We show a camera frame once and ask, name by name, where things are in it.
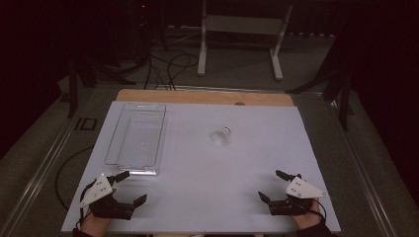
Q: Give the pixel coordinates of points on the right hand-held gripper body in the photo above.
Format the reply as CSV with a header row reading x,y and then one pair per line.
x,y
301,190

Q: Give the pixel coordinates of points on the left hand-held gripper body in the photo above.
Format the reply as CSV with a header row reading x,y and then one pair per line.
x,y
99,192

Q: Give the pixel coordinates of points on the clear plastic container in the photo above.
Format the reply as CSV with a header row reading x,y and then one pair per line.
x,y
138,138

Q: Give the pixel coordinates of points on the white shuttlecock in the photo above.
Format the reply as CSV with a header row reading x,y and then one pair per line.
x,y
221,136

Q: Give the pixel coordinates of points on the person's right hand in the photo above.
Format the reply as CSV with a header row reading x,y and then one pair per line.
x,y
308,219

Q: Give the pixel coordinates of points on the person's left hand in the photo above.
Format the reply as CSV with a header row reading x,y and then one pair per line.
x,y
96,224

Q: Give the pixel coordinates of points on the person's right dark sleeve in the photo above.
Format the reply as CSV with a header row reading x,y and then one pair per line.
x,y
318,231

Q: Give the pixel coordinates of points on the person's dark sleeve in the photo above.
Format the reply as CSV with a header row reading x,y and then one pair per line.
x,y
80,233
318,231

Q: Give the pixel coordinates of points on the person's left dark sleeve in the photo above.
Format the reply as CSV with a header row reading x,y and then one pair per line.
x,y
80,233

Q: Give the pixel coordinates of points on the wooden table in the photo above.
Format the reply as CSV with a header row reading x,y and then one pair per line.
x,y
197,97

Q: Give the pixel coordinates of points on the white metal stand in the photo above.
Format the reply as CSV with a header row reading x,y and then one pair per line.
x,y
243,24

